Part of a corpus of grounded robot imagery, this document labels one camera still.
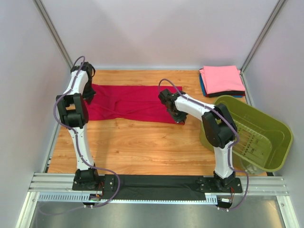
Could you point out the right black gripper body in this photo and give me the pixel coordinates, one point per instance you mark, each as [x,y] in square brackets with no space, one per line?
[178,116]

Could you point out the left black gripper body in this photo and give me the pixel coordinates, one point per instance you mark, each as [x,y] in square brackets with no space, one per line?
[89,94]

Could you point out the crimson red t shirt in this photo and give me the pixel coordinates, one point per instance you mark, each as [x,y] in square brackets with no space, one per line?
[139,103]

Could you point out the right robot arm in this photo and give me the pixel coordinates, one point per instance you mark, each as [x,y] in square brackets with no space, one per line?
[220,131]

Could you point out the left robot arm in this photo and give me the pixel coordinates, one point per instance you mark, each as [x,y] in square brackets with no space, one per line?
[73,115]

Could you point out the pink folded t shirt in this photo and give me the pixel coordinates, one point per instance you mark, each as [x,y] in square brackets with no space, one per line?
[220,79]

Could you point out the black folded t shirt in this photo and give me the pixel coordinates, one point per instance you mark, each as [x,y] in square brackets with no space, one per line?
[231,93]

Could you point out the olive green plastic basket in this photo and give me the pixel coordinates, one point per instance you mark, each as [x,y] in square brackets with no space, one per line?
[264,141]

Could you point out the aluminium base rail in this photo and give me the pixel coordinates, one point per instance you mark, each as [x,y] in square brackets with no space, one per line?
[58,187]

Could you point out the left aluminium frame post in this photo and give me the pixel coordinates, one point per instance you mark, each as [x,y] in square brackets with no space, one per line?
[53,31]

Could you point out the aluminium frame post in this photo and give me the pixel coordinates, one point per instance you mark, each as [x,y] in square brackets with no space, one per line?
[262,35]
[53,31]

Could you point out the right aluminium frame post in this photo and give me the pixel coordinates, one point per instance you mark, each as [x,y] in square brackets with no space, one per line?
[262,35]

